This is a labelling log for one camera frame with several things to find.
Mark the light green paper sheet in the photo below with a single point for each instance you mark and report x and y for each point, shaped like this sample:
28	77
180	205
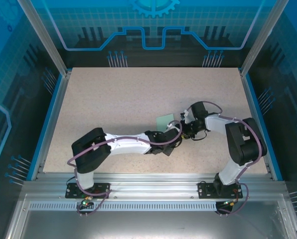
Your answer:
164	122

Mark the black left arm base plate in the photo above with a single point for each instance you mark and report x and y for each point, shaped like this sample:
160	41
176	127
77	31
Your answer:
70	191

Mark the connector with green light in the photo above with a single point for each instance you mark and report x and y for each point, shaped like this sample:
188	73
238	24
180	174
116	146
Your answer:
85	203
229	203

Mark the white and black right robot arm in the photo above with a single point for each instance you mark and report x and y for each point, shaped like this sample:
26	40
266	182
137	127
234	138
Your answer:
214	123

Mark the silver sheet metal shelf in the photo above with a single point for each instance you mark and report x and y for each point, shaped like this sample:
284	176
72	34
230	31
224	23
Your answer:
148	225

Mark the aluminium side rail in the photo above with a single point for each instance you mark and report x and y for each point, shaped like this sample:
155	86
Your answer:
253	109
56	109

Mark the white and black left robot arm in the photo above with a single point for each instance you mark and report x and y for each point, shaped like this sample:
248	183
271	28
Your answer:
128	147

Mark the aluminium frame post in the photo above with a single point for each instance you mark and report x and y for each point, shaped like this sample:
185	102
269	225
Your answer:
260	37
47	37

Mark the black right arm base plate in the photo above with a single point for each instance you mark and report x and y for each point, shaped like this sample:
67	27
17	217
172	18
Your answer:
204	190

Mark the aluminium mounting beam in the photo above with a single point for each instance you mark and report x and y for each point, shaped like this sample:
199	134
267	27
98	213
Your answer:
151	185

